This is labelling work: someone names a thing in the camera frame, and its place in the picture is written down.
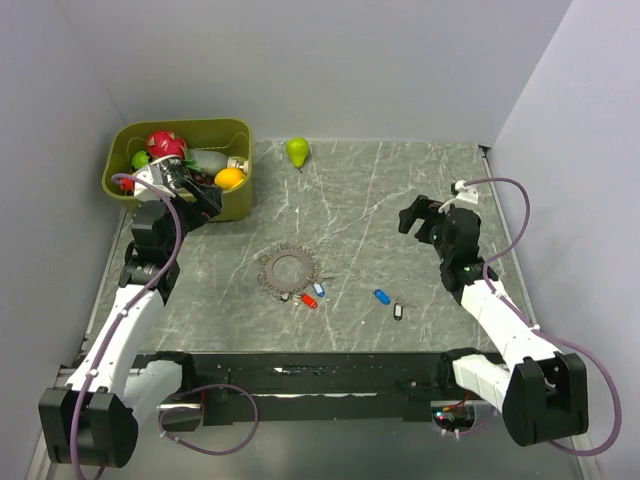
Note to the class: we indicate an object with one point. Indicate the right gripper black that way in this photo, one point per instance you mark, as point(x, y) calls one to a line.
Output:
point(424, 209)

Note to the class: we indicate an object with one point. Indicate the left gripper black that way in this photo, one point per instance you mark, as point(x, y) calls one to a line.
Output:
point(206, 205)

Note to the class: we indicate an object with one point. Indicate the metal disc with key rings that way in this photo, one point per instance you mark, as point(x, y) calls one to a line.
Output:
point(287, 269)

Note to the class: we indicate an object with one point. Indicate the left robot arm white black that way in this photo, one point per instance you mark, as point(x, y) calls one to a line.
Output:
point(95, 417)

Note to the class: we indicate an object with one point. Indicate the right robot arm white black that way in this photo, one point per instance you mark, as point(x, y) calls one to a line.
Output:
point(540, 392)

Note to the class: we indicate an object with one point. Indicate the dark red grapes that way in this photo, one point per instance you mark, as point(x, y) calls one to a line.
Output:
point(203, 179)

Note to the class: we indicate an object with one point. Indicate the orange fruit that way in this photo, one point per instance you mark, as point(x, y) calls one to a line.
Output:
point(229, 178)

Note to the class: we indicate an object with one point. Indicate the clear plastic bottle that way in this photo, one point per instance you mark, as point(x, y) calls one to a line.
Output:
point(211, 162)

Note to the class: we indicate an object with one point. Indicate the black printed can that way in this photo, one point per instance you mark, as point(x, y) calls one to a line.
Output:
point(168, 173)

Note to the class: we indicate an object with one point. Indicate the olive green plastic bin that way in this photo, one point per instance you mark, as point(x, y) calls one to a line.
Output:
point(229, 136)

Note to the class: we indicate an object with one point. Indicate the red dragon fruit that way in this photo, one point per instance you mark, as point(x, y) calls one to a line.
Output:
point(165, 143)

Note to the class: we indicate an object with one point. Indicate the green lime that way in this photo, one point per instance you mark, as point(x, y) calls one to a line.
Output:
point(140, 160)

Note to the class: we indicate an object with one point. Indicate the black tag key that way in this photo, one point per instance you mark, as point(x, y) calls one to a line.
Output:
point(400, 309)

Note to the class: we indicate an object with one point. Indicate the green pear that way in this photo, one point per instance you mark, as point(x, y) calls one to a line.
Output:
point(298, 150)

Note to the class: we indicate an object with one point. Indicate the white tag key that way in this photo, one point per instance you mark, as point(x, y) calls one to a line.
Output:
point(295, 299)

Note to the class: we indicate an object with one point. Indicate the light blue tag key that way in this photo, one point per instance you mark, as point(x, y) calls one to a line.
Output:
point(319, 290)

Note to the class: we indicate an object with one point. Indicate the red tag key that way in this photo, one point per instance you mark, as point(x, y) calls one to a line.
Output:
point(309, 301)

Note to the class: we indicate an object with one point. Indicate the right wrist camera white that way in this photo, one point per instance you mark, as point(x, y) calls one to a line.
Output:
point(463, 196)

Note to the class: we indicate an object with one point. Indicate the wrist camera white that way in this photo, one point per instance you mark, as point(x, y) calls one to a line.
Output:
point(463, 196)
point(145, 185)

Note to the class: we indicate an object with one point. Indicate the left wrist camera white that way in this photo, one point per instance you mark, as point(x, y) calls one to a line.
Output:
point(145, 185)

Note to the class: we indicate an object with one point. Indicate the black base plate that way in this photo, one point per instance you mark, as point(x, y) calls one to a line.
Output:
point(243, 387)

